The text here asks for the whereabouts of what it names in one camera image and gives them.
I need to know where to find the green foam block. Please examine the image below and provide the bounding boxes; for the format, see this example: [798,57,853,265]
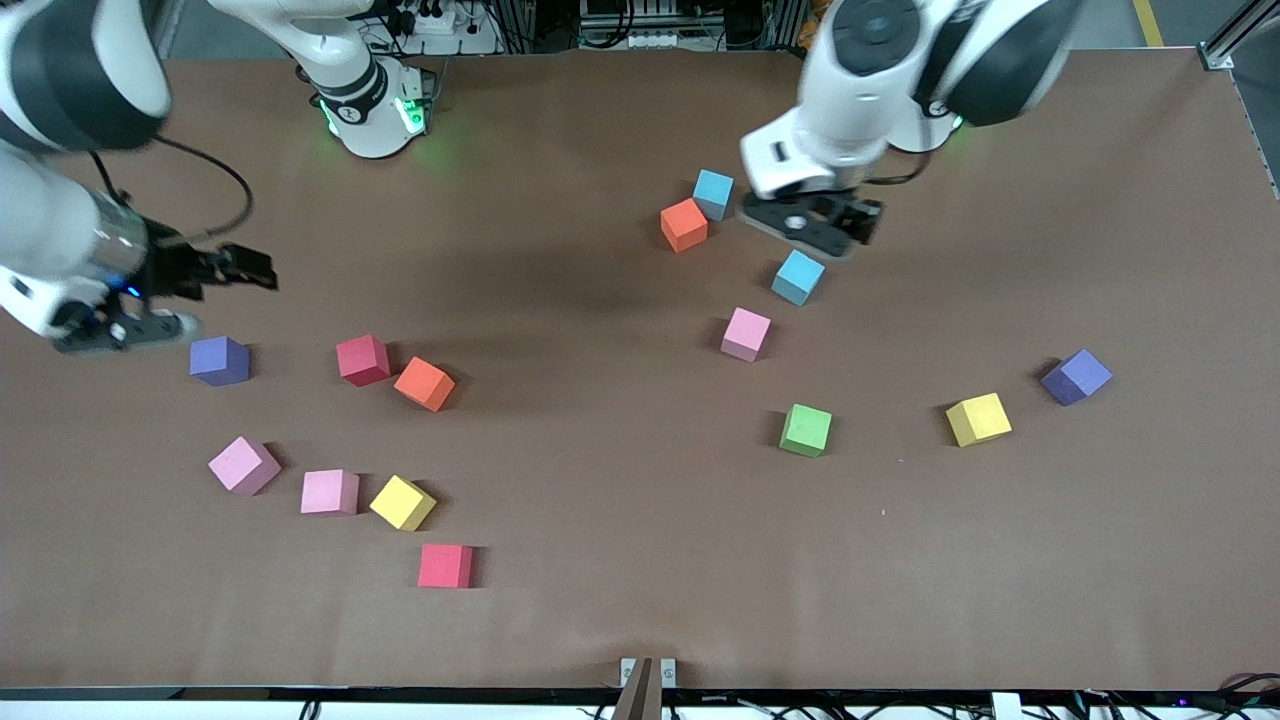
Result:
[779,403,834,459]

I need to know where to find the orange foam block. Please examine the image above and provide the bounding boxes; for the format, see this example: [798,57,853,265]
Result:
[660,197,710,254]
[393,356,457,414]

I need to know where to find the grey table edge bracket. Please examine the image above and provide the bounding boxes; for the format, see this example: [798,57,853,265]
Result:
[612,657,678,720]

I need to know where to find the purple foam block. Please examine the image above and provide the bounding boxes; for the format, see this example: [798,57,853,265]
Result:
[189,336,252,388]
[1040,348,1114,407]

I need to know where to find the white power strip with plugs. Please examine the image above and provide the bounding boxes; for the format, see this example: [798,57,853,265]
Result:
[385,0,461,37]

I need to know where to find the red foam block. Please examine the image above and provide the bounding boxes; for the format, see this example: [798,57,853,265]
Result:
[417,543,475,590]
[335,334,392,388]

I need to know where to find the yellow foam block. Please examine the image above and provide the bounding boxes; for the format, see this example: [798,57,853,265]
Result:
[369,474,438,532]
[945,392,1013,448]

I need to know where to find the pink foam block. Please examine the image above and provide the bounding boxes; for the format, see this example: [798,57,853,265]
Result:
[720,307,773,363]
[207,436,283,497]
[300,469,361,518]

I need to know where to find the aluminium frame profile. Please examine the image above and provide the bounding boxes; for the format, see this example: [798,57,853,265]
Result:
[1203,0,1280,71]

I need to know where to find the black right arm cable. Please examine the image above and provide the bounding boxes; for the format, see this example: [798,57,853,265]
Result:
[150,133,255,248]

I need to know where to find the blue foam block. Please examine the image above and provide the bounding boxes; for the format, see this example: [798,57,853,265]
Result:
[692,168,736,223]
[770,249,827,307]

